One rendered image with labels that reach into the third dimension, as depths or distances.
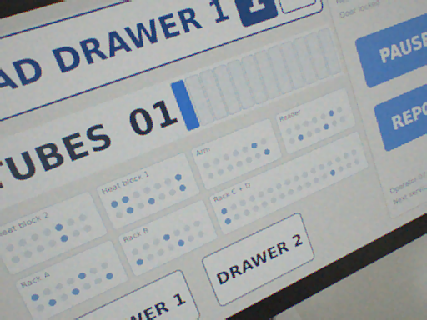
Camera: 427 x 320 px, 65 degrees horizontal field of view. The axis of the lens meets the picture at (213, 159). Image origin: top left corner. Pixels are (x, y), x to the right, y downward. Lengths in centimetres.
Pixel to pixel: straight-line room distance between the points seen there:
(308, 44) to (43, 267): 27
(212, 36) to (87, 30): 9
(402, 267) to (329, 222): 118
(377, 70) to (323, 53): 6
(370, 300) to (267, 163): 116
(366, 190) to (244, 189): 12
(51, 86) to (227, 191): 15
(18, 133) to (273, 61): 20
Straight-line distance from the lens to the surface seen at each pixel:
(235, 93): 27
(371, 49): 34
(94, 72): 26
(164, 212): 26
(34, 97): 26
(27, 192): 27
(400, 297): 144
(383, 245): 36
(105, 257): 27
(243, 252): 29
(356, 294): 140
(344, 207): 32
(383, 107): 34
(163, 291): 29
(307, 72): 30
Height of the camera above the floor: 127
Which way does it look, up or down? 48 degrees down
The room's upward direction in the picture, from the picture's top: 9 degrees counter-clockwise
